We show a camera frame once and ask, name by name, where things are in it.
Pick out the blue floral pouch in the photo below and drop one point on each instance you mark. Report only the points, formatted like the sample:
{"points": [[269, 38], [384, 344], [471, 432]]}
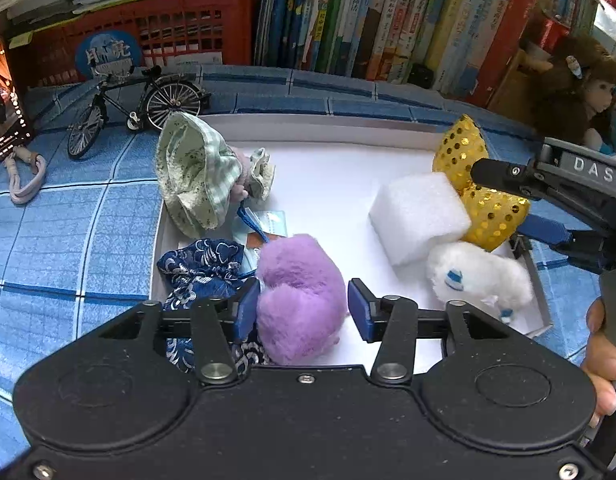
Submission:
{"points": [[202, 265]]}

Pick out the smartphone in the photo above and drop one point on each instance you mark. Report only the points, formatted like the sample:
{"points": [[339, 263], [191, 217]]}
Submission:
{"points": [[2, 110]]}

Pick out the round blue sticker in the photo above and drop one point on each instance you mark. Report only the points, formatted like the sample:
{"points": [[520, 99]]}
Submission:
{"points": [[107, 55]]}

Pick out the purple plush toy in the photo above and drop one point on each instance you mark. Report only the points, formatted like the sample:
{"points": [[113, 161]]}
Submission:
{"points": [[298, 285]]}

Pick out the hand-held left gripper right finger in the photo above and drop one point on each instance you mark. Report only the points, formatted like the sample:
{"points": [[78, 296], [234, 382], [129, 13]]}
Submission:
{"points": [[360, 310]]}

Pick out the white plush toy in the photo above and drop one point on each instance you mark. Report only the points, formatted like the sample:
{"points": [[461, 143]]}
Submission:
{"points": [[473, 270]]}

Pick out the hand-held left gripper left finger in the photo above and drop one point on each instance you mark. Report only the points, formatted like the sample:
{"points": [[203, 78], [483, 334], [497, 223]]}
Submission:
{"points": [[245, 307]]}

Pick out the gold sequin cushion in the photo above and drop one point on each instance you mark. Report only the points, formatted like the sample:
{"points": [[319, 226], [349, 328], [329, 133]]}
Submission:
{"points": [[460, 145]]}

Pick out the person's right hand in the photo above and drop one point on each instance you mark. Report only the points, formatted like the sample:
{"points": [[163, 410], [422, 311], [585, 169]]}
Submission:
{"points": [[600, 360]]}

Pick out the blue cat plush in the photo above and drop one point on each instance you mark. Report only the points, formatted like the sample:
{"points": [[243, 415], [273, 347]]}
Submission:
{"points": [[615, 130]]}

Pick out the white foam block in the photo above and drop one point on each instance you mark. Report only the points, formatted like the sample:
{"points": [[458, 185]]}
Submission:
{"points": [[413, 215]]}

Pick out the row of upright books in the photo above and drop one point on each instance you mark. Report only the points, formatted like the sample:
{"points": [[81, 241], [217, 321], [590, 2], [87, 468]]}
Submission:
{"points": [[388, 15]]}

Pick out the light blue packet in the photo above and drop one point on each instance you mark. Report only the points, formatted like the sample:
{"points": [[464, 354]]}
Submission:
{"points": [[274, 220]]}

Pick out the blue plaid cloth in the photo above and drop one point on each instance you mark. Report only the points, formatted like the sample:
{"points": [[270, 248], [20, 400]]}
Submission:
{"points": [[77, 240]]}

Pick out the white cardboard box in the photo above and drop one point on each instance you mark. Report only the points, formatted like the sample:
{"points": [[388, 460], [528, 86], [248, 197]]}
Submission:
{"points": [[328, 185]]}

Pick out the red plastic basket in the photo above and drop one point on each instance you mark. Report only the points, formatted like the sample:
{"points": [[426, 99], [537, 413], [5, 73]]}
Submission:
{"points": [[187, 20]]}

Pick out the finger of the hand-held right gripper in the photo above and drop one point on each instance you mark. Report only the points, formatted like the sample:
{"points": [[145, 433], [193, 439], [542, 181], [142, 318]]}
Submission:
{"points": [[508, 177], [545, 230]]}

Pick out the doll with green plaid hat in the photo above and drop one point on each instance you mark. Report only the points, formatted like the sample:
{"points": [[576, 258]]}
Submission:
{"points": [[187, 175]]}

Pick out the brown monkey doll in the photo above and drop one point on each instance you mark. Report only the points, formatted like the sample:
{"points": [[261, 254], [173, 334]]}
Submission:
{"points": [[563, 90]]}

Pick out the black model bicycle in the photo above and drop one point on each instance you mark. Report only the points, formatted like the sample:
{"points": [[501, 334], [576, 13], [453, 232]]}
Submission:
{"points": [[172, 102]]}

